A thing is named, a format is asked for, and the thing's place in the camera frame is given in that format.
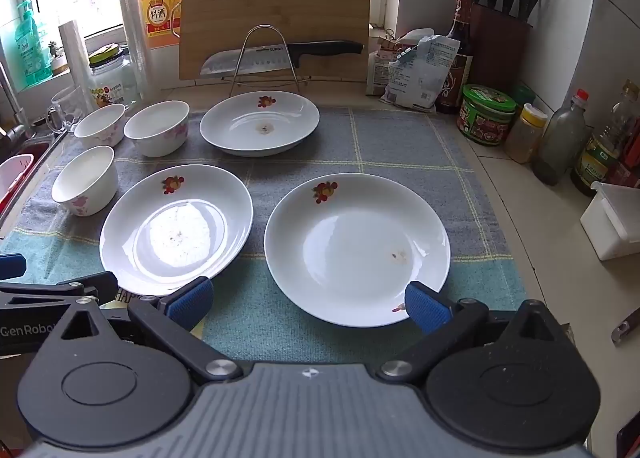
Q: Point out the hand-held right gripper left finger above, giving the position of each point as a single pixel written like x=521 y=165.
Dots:
x=190 y=300

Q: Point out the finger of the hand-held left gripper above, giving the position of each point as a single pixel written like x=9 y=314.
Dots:
x=30 y=298
x=12 y=266

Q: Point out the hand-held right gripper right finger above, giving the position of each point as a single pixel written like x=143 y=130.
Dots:
x=425 y=308

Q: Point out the white plate fruit print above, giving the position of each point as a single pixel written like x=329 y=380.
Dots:
x=350 y=248
x=260 y=123
x=175 y=228

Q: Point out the white bowl pink floral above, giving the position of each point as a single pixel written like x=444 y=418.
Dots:
x=100 y=125
x=84 y=183
x=156 y=130

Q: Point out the beige printed card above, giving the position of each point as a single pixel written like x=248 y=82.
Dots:
x=125 y=295

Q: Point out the red and white basin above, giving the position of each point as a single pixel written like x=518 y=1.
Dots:
x=15 y=178

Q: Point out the grey teal checked cloth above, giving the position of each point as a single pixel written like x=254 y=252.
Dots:
x=300 y=343

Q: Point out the steel faucet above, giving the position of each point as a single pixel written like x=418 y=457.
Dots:
x=10 y=103

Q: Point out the clear glass mug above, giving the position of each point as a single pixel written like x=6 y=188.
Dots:
x=67 y=108

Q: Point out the small yellow lidded jar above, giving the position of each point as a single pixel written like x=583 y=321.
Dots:
x=525 y=135

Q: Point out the green lidded sauce jar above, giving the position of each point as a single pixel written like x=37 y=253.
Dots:
x=485 y=115

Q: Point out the metal tool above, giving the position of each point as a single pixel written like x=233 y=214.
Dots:
x=627 y=325

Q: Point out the white plastic seasoning box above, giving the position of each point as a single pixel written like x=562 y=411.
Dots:
x=612 y=223

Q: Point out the glass jar green lid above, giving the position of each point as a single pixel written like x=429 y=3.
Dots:
x=112 y=83

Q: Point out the glass bottle red cap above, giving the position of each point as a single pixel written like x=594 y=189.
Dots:
x=560 y=143

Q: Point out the small potted plant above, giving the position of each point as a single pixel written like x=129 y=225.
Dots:
x=57 y=58

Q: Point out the short plastic wrap roll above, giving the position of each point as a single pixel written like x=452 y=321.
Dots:
x=75 y=58

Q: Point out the teal dish soap bottle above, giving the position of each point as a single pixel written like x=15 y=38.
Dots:
x=30 y=48

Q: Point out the oil bottle green label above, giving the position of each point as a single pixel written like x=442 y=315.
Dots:
x=595 y=163

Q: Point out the dark sauce bottle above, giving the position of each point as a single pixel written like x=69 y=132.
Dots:
x=456 y=85

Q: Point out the white plastic bag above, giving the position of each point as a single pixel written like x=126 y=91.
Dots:
x=420 y=73

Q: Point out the red packet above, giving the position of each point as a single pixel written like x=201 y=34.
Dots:
x=631 y=163

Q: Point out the tall plastic wrap roll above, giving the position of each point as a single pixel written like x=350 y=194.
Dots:
x=137 y=38

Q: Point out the brown wooden knife block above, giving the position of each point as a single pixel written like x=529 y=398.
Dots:
x=500 y=53

